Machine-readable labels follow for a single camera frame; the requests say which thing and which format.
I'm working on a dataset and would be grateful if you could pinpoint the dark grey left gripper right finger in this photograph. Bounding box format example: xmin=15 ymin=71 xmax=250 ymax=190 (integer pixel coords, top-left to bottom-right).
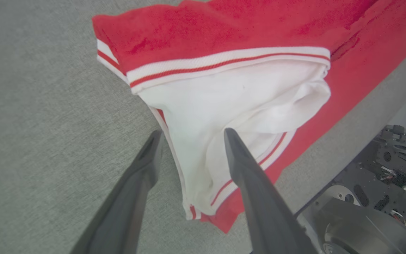
xmin=223 ymin=127 xmax=318 ymax=254

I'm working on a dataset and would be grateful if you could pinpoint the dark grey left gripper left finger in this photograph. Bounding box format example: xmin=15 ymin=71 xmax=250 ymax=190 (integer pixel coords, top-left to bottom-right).
xmin=71 ymin=129 xmax=165 ymax=254

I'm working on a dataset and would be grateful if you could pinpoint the red and white shirt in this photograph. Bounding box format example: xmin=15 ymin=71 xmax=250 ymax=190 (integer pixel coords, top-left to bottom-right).
xmin=92 ymin=0 xmax=406 ymax=234

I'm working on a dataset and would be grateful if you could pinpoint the grey fabric sofa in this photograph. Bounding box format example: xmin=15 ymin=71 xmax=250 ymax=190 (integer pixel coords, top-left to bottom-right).
xmin=0 ymin=0 xmax=406 ymax=254

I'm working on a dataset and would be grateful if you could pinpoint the dark robot wheeled base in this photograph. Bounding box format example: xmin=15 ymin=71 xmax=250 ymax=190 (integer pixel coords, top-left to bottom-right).
xmin=294 ymin=141 xmax=406 ymax=254

